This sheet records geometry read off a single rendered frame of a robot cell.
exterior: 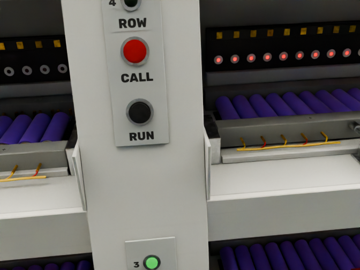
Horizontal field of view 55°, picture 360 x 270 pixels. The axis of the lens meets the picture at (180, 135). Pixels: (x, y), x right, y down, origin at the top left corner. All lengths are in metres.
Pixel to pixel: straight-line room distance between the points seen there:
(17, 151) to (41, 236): 0.08
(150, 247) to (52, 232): 0.08
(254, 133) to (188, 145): 0.10
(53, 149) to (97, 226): 0.08
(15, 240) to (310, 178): 0.25
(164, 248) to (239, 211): 0.07
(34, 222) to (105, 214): 0.06
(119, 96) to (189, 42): 0.06
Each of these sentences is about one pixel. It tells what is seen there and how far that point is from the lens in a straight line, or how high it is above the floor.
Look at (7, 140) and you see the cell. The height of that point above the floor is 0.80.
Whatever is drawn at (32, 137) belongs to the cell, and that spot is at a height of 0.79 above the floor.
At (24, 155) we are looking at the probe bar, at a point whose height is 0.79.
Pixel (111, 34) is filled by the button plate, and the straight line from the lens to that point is 0.25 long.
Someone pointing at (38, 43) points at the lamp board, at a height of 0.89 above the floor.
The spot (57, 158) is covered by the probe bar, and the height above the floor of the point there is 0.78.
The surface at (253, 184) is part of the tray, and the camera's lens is 0.30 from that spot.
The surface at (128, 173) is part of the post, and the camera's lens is 0.27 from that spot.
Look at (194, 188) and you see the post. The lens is 0.27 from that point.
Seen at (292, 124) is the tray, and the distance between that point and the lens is 0.35.
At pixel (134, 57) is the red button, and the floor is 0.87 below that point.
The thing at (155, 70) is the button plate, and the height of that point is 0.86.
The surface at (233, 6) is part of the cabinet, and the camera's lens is 0.47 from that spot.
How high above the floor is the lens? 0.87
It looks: 13 degrees down
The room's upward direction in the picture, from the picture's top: 3 degrees counter-clockwise
